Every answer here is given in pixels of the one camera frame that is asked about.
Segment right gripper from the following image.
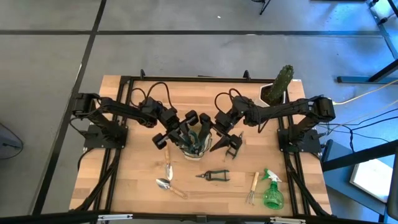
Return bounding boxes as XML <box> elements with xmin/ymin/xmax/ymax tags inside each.
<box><xmin>198</xmin><ymin>110</ymin><xmax>243</xmax><ymax>152</ymax></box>

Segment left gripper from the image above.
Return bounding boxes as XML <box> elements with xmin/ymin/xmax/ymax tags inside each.
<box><xmin>151</xmin><ymin>107</ymin><xmax>200</xmax><ymax>151</ymax></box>

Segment green-handled garden shears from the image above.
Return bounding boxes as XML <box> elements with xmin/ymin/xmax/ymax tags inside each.
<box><xmin>185</xmin><ymin>129</ymin><xmax>206</xmax><ymax>155</ymax></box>

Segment cream green-trimmed gardening bag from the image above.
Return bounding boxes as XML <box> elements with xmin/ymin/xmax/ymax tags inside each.
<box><xmin>178</xmin><ymin>124</ymin><xmax>215</xmax><ymax>161</ymax></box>

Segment slim black pruner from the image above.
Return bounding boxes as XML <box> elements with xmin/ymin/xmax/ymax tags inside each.
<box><xmin>225</xmin><ymin>131</ymin><xmax>244</xmax><ymax>160</ymax></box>

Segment green-handled pruner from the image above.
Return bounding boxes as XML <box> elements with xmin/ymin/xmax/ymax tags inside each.
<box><xmin>195</xmin><ymin>169</ymin><xmax>231</xmax><ymax>182</ymax></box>

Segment narrow trowel wooden handle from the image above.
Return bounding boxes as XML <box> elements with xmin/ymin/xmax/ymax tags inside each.
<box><xmin>164</xmin><ymin>145</ymin><xmax>174</xmax><ymax>182</ymax></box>

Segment wide trowel wooden handle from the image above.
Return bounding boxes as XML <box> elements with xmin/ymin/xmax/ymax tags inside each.
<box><xmin>155</xmin><ymin>178</ymin><xmax>189</xmax><ymax>200</ymax></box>

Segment green plastic spray bottle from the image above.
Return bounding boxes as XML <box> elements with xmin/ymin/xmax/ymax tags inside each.
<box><xmin>260</xmin><ymin>168</ymin><xmax>285</xmax><ymax>210</ymax></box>

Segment green cactus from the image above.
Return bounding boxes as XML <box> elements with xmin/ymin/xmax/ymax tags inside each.
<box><xmin>267</xmin><ymin>64</ymin><xmax>295</xmax><ymax>105</ymax></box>

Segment blue-grey cabinet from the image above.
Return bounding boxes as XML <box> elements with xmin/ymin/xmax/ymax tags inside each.
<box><xmin>322</xmin><ymin>139</ymin><xmax>388</xmax><ymax>215</ymax></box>

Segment black tripod leg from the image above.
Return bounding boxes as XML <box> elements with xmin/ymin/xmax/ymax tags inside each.
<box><xmin>259</xmin><ymin>0</ymin><xmax>272</xmax><ymax>16</ymax></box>

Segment black support beam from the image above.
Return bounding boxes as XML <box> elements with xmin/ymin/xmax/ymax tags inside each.
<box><xmin>321</xmin><ymin>139</ymin><xmax>398</xmax><ymax>173</ymax></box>

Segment blue floor beam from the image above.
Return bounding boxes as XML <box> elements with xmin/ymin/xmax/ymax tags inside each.
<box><xmin>337</xmin><ymin>75</ymin><xmax>398</xmax><ymax>85</ymax></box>

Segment black rig bar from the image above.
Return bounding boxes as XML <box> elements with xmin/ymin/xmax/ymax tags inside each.
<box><xmin>0</xmin><ymin>210</ymin><xmax>398</xmax><ymax>224</ymax></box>

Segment white panel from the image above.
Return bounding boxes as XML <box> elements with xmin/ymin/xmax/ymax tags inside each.
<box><xmin>349</xmin><ymin>158</ymin><xmax>394</xmax><ymax>203</ymax></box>

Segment black diagonal stand beam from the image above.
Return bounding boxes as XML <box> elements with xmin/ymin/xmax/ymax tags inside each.
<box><xmin>368</xmin><ymin>58</ymin><xmax>398</xmax><ymax>83</ymax></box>

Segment grey metal stand beam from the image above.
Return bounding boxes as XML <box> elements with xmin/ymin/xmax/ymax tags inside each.
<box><xmin>366</xmin><ymin>0</ymin><xmax>398</xmax><ymax>60</ymax></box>

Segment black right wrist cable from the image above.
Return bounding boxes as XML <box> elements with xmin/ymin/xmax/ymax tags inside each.
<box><xmin>213</xmin><ymin>88</ymin><xmax>246</xmax><ymax>114</ymax></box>

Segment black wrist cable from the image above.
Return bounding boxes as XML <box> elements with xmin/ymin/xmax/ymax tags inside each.
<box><xmin>213</xmin><ymin>88</ymin><xmax>246</xmax><ymax>114</ymax></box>
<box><xmin>129</xmin><ymin>81</ymin><xmax>174</xmax><ymax>110</ymax></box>

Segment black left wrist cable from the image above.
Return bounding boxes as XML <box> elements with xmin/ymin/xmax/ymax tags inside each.
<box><xmin>129</xmin><ymin>81</ymin><xmax>174</xmax><ymax>110</ymax></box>

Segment black aluminium table frame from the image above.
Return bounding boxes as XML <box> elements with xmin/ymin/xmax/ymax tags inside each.
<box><xmin>70</xmin><ymin>68</ymin><xmax>331</xmax><ymax>217</ymax></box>

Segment small rake wooden handle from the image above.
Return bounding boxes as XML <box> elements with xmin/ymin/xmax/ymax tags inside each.
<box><xmin>246</xmin><ymin>171</ymin><xmax>260</xmax><ymax>205</ymax></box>

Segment silver bracket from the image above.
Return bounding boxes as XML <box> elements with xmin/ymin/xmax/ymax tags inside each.
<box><xmin>97</xmin><ymin>213</ymin><xmax>134</xmax><ymax>222</ymax></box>
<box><xmin>269</xmin><ymin>216</ymin><xmax>307</xmax><ymax>224</ymax></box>

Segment yellow power cable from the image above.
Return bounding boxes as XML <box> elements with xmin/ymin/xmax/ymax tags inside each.
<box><xmin>332</xmin><ymin>79</ymin><xmax>398</xmax><ymax>106</ymax></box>

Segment black floor cable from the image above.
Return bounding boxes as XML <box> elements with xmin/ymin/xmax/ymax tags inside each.
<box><xmin>320</xmin><ymin>115</ymin><xmax>398</xmax><ymax>144</ymax></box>
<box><xmin>317</xmin><ymin>107</ymin><xmax>398</xmax><ymax>128</ymax></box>

